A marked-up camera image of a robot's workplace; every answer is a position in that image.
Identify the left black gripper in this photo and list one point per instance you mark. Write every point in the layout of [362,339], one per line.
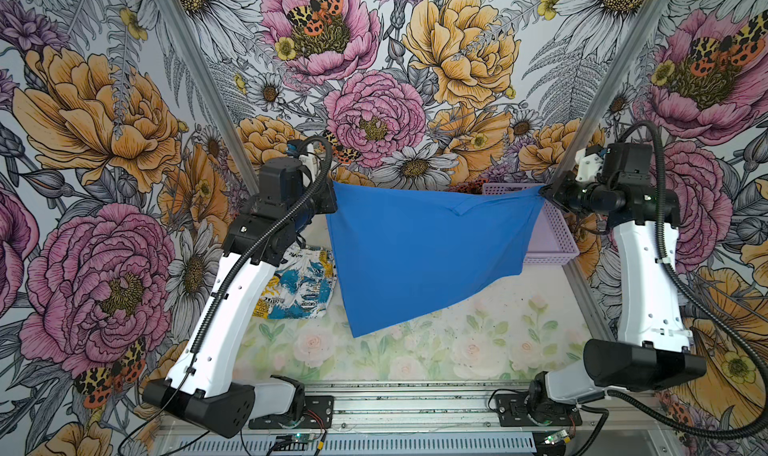
[329,204]

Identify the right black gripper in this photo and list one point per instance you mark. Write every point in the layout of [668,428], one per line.
[558,190]

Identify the white teal yellow printed garment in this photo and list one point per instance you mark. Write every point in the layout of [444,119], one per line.
[301,288]

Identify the lavender plastic laundry basket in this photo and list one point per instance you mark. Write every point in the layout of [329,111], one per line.
[552,234]

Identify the blue cloth garment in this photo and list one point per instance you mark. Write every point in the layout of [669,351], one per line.
[402,254]

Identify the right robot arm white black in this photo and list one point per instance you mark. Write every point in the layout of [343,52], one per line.
[653,349]

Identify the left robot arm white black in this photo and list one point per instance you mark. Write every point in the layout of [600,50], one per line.
[199,388]

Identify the green circuit board left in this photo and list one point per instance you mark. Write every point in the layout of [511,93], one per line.
[298,442]

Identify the green circuit board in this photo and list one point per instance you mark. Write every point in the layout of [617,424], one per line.
[560,437]
[298,442]

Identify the green circuit board right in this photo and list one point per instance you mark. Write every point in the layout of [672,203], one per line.
[560,437]

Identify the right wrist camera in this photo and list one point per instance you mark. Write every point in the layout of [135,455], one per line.
[589,163]

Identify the right aluminium corner post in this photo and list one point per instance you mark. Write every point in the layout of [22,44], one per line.
[641,29]

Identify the aluminium corner post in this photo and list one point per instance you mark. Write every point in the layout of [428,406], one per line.
[186,38]
[641,29]

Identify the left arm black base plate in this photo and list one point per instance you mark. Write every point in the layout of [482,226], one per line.
[318,413]

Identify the aluminium mounting rail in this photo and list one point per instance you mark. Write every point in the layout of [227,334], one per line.
[420,407]

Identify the white slotted cable duct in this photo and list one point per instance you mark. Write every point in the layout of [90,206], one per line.
[494,443]

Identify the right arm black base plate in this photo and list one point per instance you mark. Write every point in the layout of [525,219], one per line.
[514,410]

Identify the left aluminium corner post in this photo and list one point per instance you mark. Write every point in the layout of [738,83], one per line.
[186,38]

